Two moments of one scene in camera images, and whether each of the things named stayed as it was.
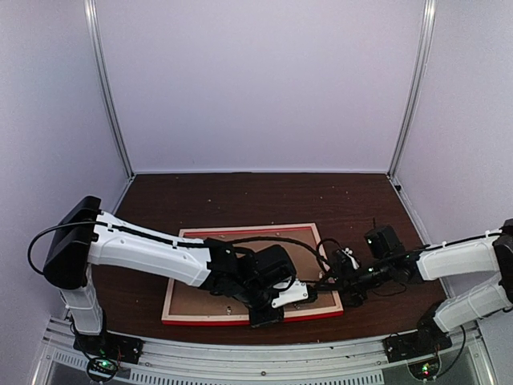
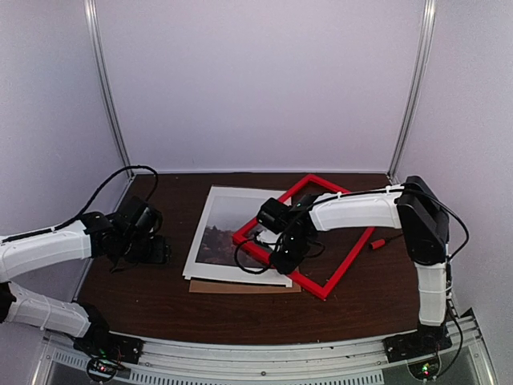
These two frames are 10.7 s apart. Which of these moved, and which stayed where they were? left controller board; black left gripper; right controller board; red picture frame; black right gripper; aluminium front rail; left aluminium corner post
Moved: black right gripper; black left gripper; red picture frame
Stayed: left aluminium corner post; left controller board; aluminium front rail; right controller board
